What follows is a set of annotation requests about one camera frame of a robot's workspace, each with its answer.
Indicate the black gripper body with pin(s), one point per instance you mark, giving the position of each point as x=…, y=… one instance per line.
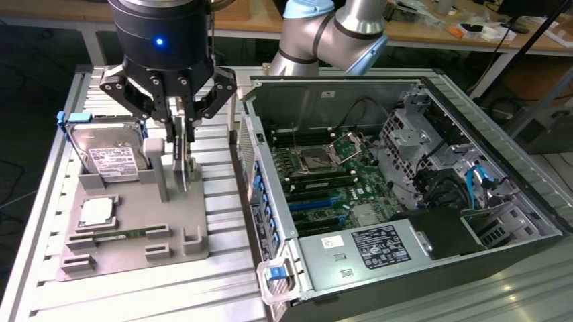
x=161, y=40

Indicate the Nvidia graphics card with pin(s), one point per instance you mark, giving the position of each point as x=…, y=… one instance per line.
x=188, y=167

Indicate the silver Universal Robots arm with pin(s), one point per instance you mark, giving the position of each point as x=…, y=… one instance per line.
x=340, y=30

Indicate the hard disk with blue caddy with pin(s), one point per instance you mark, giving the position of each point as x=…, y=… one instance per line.
x=107, y=151

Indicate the thin metal locking lever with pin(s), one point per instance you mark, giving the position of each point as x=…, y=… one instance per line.
x=296, y=137

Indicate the wooden lab desk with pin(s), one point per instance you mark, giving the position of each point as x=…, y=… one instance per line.
x=425, y=33
x=54, y=13

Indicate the blue slot retention clip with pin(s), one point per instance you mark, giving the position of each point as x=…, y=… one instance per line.
x=265, y=198
x=258, y=183
x=273, y=225
x=276, y=240
x=269, y=212

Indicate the CPU socket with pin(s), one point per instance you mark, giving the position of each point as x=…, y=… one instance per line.
x=316, y=161

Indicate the open metal socket cover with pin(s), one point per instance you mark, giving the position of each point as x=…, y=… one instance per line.
x=346, y=147

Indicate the dark RAM stick with label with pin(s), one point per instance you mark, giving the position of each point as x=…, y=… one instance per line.
x=320, y=184

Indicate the silver CPU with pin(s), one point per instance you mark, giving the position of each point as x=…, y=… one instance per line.
x=97, y=212

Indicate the black expansion slot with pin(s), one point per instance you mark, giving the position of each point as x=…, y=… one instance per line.
x=309, y=197

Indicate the blue expansion slot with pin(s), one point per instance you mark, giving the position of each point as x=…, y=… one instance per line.
x=313, y=204

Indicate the green RAM stick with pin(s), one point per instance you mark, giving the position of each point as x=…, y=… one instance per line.
x=121, y=233

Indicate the metal disk bay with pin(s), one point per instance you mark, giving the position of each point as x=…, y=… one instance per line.
x=405, y=134

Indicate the grey parts rack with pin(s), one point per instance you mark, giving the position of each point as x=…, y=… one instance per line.
x=134, y=248

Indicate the silver chipset heat sink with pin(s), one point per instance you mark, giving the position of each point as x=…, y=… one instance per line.
x=365, y=215

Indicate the blue case latch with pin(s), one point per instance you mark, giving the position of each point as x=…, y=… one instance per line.
x=274, y=273

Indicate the grey power supply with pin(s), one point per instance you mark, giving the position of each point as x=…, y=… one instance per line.
x=332, y=258

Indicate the open PC case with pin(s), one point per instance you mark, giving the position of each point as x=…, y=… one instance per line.
x=340, y=268

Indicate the white foam tray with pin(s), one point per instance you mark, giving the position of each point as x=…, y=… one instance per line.
x=492, y=33

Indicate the black plastic shroud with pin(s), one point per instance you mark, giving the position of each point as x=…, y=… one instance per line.
x=444, y=231

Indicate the black monitor stand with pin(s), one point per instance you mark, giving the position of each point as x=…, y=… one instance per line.
x=515, y=23

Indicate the grey metal box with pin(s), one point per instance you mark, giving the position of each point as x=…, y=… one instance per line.
x=547, y=131

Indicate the black slanted pole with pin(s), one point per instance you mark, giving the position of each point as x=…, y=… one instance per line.
x=544, y=30

